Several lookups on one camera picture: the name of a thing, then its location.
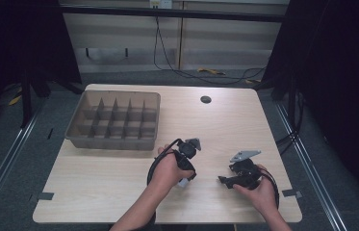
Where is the yellow tag by stand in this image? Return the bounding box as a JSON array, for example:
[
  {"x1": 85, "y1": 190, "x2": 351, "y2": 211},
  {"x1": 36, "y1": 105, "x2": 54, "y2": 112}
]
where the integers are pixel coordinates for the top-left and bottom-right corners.
[{"x1": 8, "y1": 93, "x2": 23, "y2": 107}]

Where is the right hand-held gripper black cable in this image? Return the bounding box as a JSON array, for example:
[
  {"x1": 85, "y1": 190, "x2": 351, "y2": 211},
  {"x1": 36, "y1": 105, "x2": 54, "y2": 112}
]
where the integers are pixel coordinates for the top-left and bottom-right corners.
[{"x1": 257, "y1": 167, "x2": 280, "y2": 210}]

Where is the black cable bundle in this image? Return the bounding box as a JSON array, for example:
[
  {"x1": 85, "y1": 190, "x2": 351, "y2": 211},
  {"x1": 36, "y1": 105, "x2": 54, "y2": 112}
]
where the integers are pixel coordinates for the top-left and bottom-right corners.
[{"x1": 275, "y1": 91, "x2": 307, "y2": 152}]

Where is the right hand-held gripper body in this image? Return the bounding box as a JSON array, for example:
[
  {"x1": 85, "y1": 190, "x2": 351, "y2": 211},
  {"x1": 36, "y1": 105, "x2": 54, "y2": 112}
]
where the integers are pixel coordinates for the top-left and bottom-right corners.
[{"x1": 228, "y1": 149, "x2": 263, "y2": 191}]

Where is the black wall cable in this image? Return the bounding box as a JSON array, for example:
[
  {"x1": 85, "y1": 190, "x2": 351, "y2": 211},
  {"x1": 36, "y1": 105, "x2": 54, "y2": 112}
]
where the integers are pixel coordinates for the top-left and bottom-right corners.
[{"x1": 152, "y1": 15, "x2": 268, "y2": 87}]

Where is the person's left hand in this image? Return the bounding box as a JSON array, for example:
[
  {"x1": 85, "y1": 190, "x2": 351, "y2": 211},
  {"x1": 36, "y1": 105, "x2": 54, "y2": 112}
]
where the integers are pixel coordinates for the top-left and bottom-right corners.
[{"x1": 149, "y1": 143, "x2": 196, "y2": 199}]

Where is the yellow strip on floor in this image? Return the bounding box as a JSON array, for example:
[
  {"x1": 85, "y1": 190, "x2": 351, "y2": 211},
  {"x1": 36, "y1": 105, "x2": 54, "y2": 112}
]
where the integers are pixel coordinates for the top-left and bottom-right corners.
[{"x1": 196, "y1": 66, "x2": 226, "y2": 77}]

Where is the grey tape mark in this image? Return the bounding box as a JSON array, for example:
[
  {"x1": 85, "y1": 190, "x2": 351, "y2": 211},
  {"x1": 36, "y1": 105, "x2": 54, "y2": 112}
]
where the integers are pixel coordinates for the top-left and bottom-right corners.
[
  {"x1": 37, "y1": 192, "x2": 55, "y2": 202},
  {"x1": 281, "y1": 189, "x2": 303, "y2": 198}
]

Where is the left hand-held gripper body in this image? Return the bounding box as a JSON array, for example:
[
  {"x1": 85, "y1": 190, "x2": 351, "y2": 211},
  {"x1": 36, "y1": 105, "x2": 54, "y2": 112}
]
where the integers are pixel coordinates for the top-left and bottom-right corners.
[{"x1": 173, "y1": 138, "x2": 202, "y2": 181}]

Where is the left hand-held gripper black cable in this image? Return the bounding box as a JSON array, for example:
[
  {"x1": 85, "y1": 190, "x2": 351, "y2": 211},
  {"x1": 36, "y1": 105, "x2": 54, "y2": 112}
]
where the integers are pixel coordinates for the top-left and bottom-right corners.
[{"x1": 146, "y1": 138, "x2": 184, "y2": 187}]

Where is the metal floor rail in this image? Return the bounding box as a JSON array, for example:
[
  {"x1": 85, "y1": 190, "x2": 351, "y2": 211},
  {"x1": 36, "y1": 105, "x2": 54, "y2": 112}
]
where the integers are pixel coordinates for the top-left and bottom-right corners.
[
  {"x1": 0, "y1": 101, "x2": 45, "y2": 223},
  {"x1": 274, "y1": 101, "x2": 348, "y2": 231}
]

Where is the black curtain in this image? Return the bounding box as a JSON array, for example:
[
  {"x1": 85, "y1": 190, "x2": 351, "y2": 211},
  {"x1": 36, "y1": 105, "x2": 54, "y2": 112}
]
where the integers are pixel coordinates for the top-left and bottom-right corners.
[
  {"x1": 261, "y1": 0, "x2": 359, "y2": 211},
  {"x1": 0, "y1": 0, "x2": 83, "y2": 136}
]

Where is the hand-held gripper black cable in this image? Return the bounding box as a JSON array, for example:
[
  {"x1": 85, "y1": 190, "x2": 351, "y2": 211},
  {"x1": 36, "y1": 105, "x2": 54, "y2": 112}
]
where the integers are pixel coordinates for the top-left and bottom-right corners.
[
  {"x1": 257, "y1": 167, "x2": 280, "y2": 210},
  {"x1": 146, "y1": 138, "x2": 184, "y2": 187}
]

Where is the white wall power outlet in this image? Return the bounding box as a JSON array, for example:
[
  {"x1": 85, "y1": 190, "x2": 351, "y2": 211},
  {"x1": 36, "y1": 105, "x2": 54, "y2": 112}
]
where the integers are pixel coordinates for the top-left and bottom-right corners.
[{"x1": 149, "y1": 0, "x2": 173, "y2": 10}]

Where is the person's right hand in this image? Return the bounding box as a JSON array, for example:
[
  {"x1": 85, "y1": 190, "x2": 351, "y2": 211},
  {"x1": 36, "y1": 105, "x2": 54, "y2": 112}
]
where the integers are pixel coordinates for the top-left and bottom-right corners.
[{"x1": 232, "y1": 165, "x2": 280, "y2": 219}]

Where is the black metal stand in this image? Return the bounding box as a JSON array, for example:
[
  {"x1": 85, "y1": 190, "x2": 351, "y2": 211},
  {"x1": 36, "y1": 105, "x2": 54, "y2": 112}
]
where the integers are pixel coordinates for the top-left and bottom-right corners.
[{"x1": 19, "y1": 72, "x2": 35, "y2": 129}]

